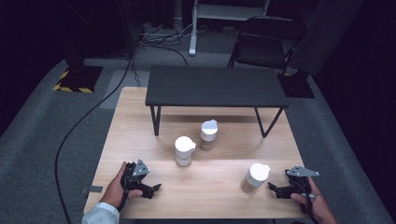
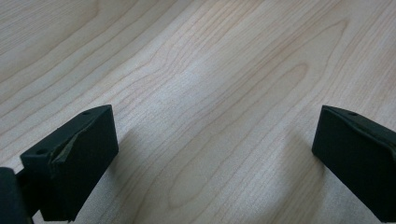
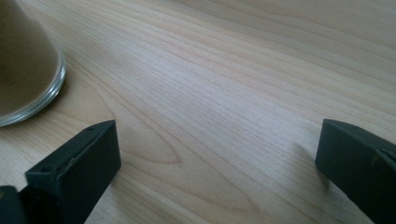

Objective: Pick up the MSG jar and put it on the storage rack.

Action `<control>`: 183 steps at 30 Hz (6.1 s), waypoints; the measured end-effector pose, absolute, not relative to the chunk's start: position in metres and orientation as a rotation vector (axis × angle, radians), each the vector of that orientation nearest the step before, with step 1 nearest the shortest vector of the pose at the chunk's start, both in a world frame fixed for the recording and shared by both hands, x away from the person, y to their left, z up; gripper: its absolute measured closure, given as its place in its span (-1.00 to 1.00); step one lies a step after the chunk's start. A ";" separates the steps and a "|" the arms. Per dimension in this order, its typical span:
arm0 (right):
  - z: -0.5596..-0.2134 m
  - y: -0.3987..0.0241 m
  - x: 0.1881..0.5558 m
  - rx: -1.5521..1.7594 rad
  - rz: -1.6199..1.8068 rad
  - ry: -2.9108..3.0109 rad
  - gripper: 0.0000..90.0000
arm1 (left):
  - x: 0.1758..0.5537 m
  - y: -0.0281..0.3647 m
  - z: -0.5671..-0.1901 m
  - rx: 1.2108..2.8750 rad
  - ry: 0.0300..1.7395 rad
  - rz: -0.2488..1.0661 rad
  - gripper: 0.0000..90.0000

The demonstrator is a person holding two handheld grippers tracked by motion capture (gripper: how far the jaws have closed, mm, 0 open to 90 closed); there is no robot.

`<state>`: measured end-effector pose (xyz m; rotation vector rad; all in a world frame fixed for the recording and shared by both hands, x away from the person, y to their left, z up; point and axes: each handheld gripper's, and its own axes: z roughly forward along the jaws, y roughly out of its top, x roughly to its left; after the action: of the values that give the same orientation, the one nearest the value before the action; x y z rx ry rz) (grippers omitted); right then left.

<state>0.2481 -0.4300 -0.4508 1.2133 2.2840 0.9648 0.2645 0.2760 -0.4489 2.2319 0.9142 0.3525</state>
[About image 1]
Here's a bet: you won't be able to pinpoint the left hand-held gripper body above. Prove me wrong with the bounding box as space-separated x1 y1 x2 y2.
120 158 150 191

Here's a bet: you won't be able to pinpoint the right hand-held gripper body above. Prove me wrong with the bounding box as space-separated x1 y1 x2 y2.
285 165 320 195

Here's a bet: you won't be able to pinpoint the jar with beige powder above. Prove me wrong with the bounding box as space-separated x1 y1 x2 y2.
240 162 272 194

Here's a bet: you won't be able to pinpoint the jar with white powder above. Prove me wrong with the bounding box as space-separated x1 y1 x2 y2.
174 135 197 168

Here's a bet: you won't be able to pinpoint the jar with slanted white lid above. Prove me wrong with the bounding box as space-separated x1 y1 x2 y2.
199 119 219 152

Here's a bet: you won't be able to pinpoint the black shelf riser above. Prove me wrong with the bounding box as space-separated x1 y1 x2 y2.
145 64 290 138

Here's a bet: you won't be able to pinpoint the person's left hand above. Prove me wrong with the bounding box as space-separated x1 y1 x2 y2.
100 161 145 210

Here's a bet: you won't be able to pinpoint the person's right hand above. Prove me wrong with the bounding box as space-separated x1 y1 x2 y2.
290 176 339 224

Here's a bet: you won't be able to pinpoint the grey tape strip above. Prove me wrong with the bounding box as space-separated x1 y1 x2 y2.
81 185 104 196

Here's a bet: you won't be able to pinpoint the plain black stand base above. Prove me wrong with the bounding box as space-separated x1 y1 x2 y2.
276 69 316 99

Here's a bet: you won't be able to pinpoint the black base with yellow stripes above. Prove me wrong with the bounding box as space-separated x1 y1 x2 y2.
52 46 105 93

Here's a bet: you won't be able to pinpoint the black folding chair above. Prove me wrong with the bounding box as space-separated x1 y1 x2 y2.
227 15 308 76

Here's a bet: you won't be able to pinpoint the white metal stand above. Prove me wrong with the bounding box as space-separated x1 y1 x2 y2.
189 0 271 57

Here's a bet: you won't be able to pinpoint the grey fabric panel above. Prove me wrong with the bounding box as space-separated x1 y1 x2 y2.
289 0 365 77

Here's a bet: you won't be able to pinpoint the right hand-held gripper cable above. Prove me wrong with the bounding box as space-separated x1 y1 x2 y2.
293 179 319 224

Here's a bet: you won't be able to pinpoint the long black floor cable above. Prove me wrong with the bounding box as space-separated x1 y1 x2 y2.
54 52 134 224

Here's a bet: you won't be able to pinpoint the tangle of floor cables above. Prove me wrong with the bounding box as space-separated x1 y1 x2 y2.
136 21 194 67

